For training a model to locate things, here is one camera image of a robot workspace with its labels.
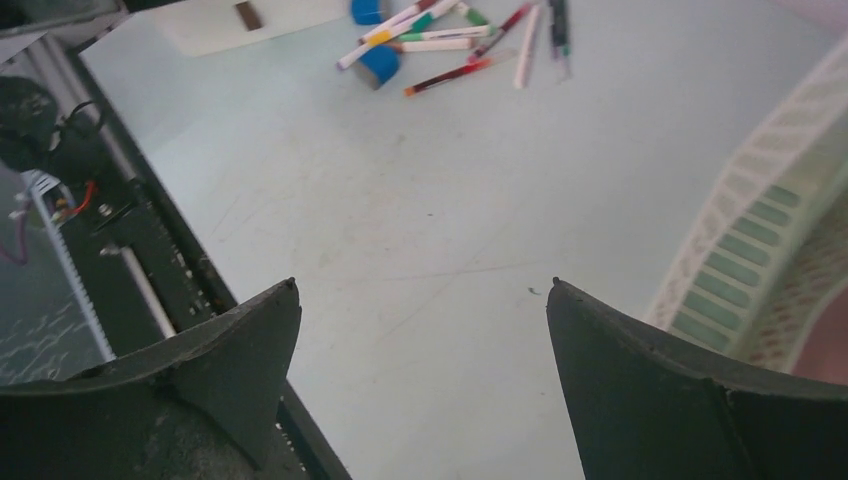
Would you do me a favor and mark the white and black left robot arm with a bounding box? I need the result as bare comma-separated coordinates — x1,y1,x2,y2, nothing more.
1,76,113,187

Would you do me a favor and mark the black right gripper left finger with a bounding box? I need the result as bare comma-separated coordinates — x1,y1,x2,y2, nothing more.
1,279,302,479

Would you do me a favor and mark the white chalk stick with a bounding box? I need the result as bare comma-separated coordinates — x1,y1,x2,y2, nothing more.
513,4,541,89

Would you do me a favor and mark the red transparent pen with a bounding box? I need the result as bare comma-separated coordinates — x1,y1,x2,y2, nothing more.
467,1,537,64

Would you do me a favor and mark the white marker yellow cap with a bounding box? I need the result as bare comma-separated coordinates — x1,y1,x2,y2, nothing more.
335,0,458,71

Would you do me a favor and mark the white drawer cabinet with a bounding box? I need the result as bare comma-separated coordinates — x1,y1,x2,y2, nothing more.
149,0,349,57

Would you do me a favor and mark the white marker green cap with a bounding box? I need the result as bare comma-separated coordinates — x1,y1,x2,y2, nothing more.
453,1,489,26

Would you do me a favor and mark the red pen orange cap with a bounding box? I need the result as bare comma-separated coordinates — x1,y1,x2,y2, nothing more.
403,49,517,97

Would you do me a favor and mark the blue eraser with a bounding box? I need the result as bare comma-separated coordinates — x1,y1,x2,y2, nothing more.
350,0,391,26
351,45,401,90

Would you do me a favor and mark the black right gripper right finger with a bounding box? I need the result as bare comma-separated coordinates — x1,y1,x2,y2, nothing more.
546,279,847,479

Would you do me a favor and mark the white marker brown tip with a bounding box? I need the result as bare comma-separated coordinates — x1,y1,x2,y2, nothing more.
387,38,476,53

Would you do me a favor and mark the white perforated file organizer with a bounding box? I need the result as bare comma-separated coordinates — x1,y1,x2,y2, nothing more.
644,42,847,373

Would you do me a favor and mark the white marker green tip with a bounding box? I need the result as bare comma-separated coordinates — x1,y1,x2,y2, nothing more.
397,24,497,42

